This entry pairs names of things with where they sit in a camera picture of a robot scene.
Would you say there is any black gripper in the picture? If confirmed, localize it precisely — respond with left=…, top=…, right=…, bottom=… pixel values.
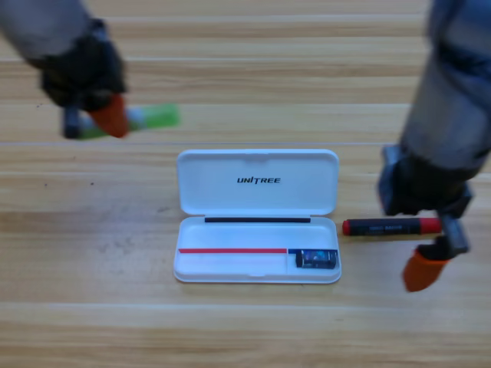
left=40, top=18, right=130, bottom=140
left=377, top=143, right=476, bottom=294

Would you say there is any black marker with red caps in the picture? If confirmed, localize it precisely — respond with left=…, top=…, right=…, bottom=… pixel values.
left=341, top=217, right=443, bottom=237

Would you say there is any blue and black eraser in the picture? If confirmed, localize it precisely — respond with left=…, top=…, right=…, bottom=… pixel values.
left=295, top=248, right=339, bottom=270

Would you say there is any white Unitree pencil case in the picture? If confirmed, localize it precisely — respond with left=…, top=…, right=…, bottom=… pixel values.
left=173, top=148, right=342, bottom=285

